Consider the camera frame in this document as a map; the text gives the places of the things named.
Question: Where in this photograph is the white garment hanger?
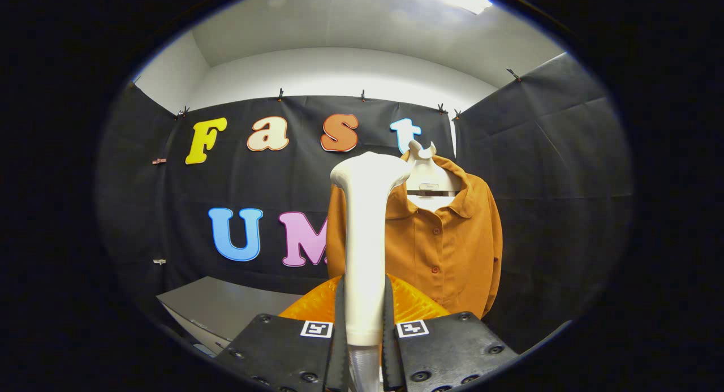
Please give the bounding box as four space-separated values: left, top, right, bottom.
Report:
404 139 462 212

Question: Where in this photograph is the white garment steamer head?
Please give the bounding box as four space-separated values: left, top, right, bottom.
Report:
330 152 412 347

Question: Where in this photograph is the black backdrop cloth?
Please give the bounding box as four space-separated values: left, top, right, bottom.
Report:
96 53 634 353

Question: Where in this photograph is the grey cabinet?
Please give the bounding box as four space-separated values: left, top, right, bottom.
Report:
156 276 303 359

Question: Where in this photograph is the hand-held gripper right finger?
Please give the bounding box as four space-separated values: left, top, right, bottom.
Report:
380 274 518 392

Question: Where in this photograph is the white garment steamer hose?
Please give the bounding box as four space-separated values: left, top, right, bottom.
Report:
348 346 381 392

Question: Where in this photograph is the row of black clips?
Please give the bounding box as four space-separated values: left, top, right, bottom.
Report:
130 68 521 121

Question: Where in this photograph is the orange button-up shirt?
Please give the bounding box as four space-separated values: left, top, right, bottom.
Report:
326 152 504 320

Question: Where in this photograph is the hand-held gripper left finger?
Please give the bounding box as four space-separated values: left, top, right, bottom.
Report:
215 274 351 392

